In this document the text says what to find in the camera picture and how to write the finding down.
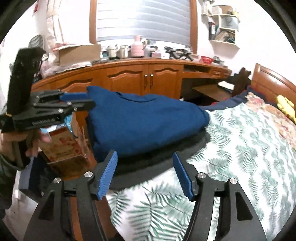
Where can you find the metal cup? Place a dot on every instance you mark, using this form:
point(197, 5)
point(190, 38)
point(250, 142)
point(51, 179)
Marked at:
point(112, 52)
point(124, 52)

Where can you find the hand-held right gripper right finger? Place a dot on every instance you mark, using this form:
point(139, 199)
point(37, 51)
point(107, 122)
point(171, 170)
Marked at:
point(183, 178)

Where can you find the black garment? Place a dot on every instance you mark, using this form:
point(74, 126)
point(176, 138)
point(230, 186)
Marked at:
point(150, 166)

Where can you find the wooden window frame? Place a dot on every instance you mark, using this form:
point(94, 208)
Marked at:
point(193, 27)

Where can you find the black binder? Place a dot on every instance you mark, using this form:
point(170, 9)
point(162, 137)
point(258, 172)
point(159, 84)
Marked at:
point(211, 31)

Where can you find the white wall shelf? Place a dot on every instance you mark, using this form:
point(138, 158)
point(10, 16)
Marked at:
point(222, 42)

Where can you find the wooden desk cabinet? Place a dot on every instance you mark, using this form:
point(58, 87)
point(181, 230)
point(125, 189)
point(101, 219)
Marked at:
point(124, 76)

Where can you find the yellow plush toy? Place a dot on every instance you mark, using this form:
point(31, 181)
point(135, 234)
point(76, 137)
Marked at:
point(285, 104)

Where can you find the pale pink hanging cloth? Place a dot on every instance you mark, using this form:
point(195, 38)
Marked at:
point(54, 27)

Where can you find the wooden bed headboard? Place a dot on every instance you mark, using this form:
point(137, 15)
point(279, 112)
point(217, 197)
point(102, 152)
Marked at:
point(272, 81)

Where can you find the person's left hand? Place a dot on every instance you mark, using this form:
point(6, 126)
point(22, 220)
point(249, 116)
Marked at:
point(7, 143)

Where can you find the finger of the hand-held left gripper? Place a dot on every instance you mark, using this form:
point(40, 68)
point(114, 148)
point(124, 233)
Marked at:
point(74, 96)
point(81, 104)

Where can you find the grey desk fan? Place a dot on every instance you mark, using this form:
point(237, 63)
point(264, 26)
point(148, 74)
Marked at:
point(35, 40)

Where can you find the dark blue box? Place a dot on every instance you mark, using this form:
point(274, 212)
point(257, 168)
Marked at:
point(32, 180)

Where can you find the grey window blind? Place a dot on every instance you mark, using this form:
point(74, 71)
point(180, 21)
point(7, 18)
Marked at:
point(143, 20)

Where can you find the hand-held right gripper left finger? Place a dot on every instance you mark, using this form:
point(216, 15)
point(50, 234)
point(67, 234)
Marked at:
point(107, 176)

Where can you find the pink tissue box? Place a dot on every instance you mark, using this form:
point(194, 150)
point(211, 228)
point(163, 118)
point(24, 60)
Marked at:
point(159, 55)

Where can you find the plain cardboard box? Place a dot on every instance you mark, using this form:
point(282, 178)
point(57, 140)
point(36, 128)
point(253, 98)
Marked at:
point(78, 54)

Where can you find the pink thermos jug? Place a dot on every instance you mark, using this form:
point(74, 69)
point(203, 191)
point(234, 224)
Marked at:
point(137, 47)

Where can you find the red basket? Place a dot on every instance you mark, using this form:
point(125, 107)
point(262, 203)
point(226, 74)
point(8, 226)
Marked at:
point(207, 60)

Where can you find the blue blazer jacket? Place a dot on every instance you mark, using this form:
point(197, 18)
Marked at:
point(143, 120)

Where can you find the tied beige curtain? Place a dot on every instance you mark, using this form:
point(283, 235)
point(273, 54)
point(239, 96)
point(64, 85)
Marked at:
point(207, 8)

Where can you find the metal pot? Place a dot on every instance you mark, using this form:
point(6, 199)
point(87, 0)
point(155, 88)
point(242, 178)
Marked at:
point(218, 60)

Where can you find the leaf print bed sheet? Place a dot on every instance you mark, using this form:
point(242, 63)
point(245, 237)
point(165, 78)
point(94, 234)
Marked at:
point(231, 150)

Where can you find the printed cardboard box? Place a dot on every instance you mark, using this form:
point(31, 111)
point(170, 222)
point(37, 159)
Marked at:
point(64, 148)

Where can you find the dark wooden chair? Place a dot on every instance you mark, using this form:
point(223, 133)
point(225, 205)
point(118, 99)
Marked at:
point(240, 81)

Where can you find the person's left forearm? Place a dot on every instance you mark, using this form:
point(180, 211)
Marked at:
point(8, 176)

